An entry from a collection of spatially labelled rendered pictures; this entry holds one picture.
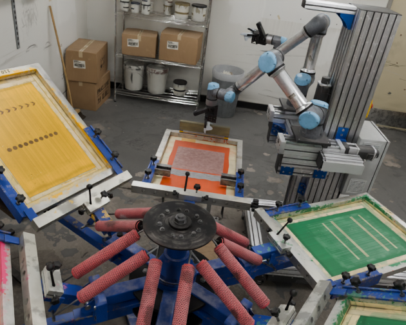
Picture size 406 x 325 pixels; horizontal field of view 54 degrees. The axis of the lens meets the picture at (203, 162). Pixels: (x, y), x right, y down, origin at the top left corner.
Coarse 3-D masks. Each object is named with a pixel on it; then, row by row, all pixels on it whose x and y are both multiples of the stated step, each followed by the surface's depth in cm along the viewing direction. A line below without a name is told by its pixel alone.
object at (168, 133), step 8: (168, 136) 290; (176, 136) 299; (184, 136) 298; (192, 136) 297; (200, 136) 297; (160, 144) 278; (232, 144) 298; (240, 144) 292; (160, 152) 269; (240, 152) 282; (160, 160) 266; (240, 160) 273
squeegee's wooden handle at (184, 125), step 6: (180, 120) 280; (180, 126) 281; (186, 126) 281; (192, 126) 280; (198, 126) 280; (216, 126) 278; (222, 126) 279; (210, 132) 281; (216, 132) 281; (222, 132) 280; (228, 132) 280
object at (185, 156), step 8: (176, 144) 288; (184, 144) 290; (192, 144) 291; (200, 144) 292; (176, 152) 278; (184, 152) 280; (192, 152) 281; (200, 152) 282; (168, 160) 268; (176, 160) 269; (184, 160) 271; (192, 160) 272; (176, 168) 260; (184, 168) 261; (192, 168) 263; (176, 176) 252; (184, 176) 254; (160, 184) 242; (168, 184) 243; (176, 184) 244; (184, 184) 245; (192, 184) 246
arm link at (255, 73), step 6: (276, 48) 242; (252, 72) 258; (258, 72) 255; (246, 78) 261; (252, 78) 259; (258, 78) 259; (234, 84) 269; (240, 84) 265; (246, 84) 263; (240, 90) 268
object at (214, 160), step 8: (208, 152) 284; (216, 152) 285; (224, 152) 287; (200, 160) 273; (208, 160) 274; (216, 160) 276; (224, 160) 277; (200, 168) 264; (208, 168) 265; (216, 168) 266; (224, 168) 268; (200, 184) 248; (208, 184) 249; (216, 184) 250; (216, 192) 242; (224, 192) 243
